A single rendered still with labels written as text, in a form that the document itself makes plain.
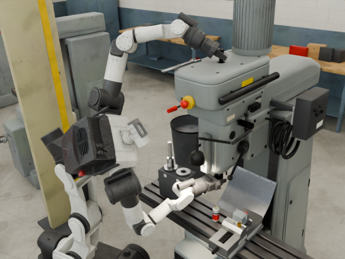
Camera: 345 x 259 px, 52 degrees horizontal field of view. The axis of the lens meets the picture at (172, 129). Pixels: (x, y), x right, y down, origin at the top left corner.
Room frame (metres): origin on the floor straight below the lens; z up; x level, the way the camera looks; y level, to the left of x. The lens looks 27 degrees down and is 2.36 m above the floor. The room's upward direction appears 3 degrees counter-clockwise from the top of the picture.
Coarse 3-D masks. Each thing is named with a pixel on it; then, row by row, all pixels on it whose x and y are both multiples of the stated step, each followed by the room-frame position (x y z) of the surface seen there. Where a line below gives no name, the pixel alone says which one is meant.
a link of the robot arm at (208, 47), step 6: (198, 30) 1.65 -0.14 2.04; (198, 36) 1.63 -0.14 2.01; (204, 36) 1.65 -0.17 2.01; (192, 42) 1.63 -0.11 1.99; (198, 42) 1.62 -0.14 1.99; (204, 42) 1.61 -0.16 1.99; (210, 42) 1.64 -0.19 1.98; (216, 42) 1.67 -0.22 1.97; (192, 48) 1.67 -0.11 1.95; (198, 48) 1.65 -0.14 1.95; (204, 48) 1.61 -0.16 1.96; (210, 48) 1.59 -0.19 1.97; (216, 48) 1.59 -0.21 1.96; (210, 54) 1.58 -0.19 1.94
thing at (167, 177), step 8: (160, 168) 1.95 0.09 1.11; (176, 168) 1.92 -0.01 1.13; (184, 168) 1.91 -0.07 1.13; (160, 176) 1.92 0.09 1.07; (168, 176) 1.87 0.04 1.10; (176, 176) 1.84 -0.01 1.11; (184, 176) 1.83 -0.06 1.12; (192, 176) 1.85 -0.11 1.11; (160, 184) 1.92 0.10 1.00; (168, 184) 1.88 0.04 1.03; (160, 192) 1.92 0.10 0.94; (168, 192) 1.88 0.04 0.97
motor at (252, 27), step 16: (240, 0) 1.75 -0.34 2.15; (256, 0) 1.71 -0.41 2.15; (272, 0) 1.73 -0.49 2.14; (240, 16) 1.74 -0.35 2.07; (256, 16) 1.70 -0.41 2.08; (272, 16) 1.74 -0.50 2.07; (240, 32) 1.74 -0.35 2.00; (256, 32) 1.71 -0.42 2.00; (272, 32) 1.76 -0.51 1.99; (240, 48) 1.73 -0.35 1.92; (256, 48) 1.71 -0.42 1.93
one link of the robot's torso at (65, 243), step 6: (72, 234) 1.79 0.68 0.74; (66, 240) 1.72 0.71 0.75; (72, 240) 1.76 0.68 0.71; (60, 246) 1.68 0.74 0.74; (66, 246) 1.71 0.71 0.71; (96, 246) 1.72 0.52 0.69; (54, 252) 1.65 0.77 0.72; (60, 252) 1.63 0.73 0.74; (66, 252) 1.70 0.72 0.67; (54, 258) 1.64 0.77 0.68; (60, 258) 1.62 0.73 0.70; (66, 258) 1.60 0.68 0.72; (72, 258) 1.58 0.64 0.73
